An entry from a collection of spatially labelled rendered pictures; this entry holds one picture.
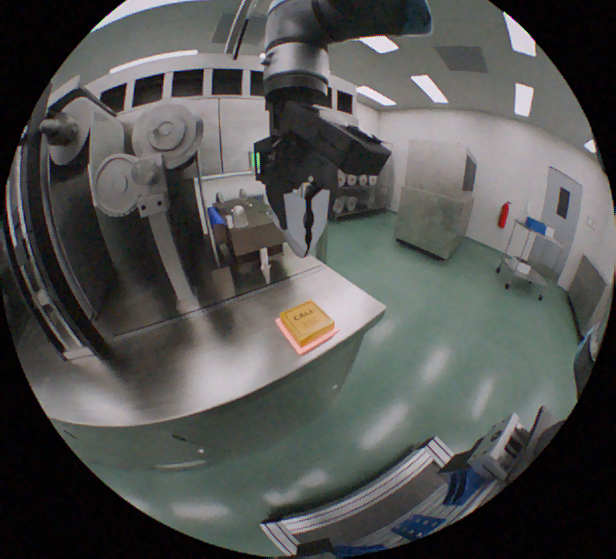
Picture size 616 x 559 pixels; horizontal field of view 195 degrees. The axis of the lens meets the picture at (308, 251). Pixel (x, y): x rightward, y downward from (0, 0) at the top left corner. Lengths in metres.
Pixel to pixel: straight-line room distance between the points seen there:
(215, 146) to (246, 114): 0.17
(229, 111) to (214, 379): 0.78
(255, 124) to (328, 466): 1.59
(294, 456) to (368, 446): 0.38
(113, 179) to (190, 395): 0.39
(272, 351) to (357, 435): 0.96
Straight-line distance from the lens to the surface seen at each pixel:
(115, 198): 0.44
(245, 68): 0.87
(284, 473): 1.17
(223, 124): 0.76
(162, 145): 0.39
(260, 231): 0.41
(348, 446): 1.18
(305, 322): 0.30
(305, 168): 0.19
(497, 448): 0.56
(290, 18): 0.26
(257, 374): 0.29
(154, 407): 0.34
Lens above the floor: 1.16
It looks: 27 degrees down
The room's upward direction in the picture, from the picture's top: straight up
